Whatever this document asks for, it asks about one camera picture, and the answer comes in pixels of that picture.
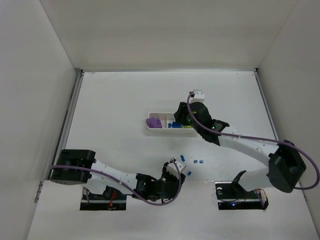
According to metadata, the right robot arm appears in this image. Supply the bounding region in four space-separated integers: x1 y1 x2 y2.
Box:
174 102 306 193

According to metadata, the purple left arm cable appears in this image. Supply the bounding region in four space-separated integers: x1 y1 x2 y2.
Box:
48 161 183 206

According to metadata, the purple rounded lego brick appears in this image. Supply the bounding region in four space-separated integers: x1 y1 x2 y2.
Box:
145 117 163 129

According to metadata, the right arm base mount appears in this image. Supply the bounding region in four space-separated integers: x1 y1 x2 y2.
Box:
215 170 269 211

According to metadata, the green lego brick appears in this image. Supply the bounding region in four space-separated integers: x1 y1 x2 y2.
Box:
182 125 194 130

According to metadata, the white divided sorting tray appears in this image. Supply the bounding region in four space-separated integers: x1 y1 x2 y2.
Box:
145 112 198 137

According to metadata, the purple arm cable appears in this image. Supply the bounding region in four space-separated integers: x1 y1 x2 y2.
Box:
186 91 320 191
48 161 183 206

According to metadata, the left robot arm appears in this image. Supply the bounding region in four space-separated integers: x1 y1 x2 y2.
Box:
49 149 186 206

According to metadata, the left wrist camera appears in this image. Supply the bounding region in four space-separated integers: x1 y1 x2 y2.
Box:
165 158 186 178

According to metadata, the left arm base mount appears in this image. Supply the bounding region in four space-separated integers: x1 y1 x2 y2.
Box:
80 186 127 211

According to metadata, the blue lego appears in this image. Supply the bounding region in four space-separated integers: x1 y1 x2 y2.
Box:
167 121 182 129

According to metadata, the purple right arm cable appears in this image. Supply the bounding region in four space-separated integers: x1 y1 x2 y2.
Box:
186 91 320 191

